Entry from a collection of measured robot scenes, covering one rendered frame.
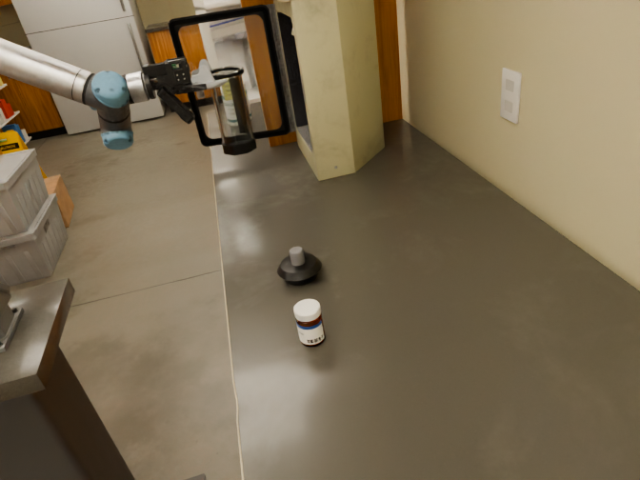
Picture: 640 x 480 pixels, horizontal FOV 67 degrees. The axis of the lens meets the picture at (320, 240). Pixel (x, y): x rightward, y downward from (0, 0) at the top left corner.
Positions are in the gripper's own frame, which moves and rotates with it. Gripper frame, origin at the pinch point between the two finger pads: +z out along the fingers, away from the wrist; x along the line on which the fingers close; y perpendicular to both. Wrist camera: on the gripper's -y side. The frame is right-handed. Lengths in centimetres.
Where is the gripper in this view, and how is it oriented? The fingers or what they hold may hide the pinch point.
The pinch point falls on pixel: (223, 79)
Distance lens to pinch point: 141.8
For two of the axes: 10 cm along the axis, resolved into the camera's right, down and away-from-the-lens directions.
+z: 9.7, -2.3, 1.3
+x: -2.2, -4.8, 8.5
